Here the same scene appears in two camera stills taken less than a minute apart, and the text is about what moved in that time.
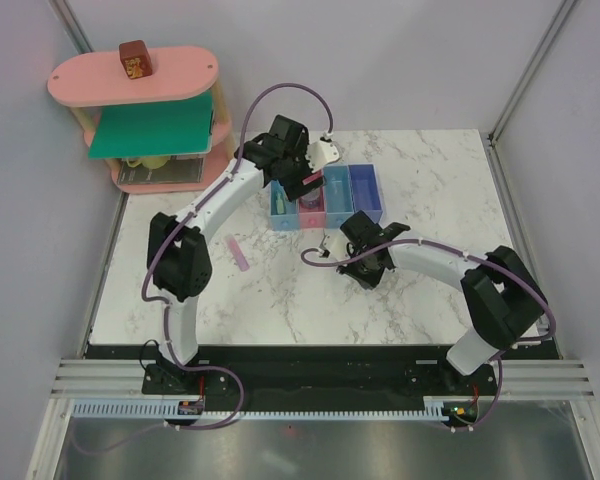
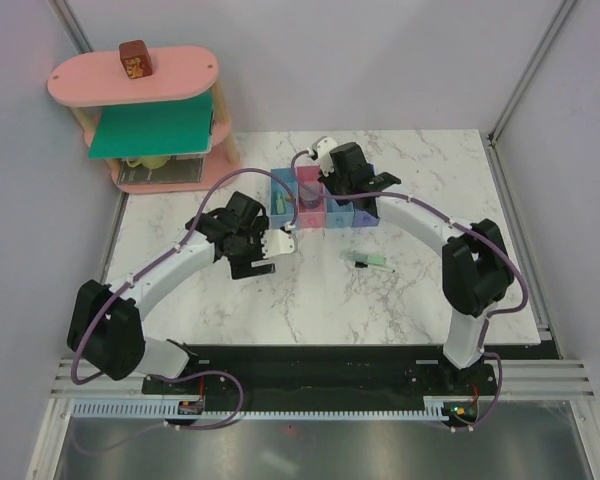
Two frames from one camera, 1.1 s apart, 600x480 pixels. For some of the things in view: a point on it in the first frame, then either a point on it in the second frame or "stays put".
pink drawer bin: (314, 218) stays put
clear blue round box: (311, 199) stays put
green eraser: (280, 204) stays put
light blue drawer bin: (289, 219) stays put
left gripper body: (296, 169) → (251, 244)
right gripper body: (363, 271) → (337, 185)
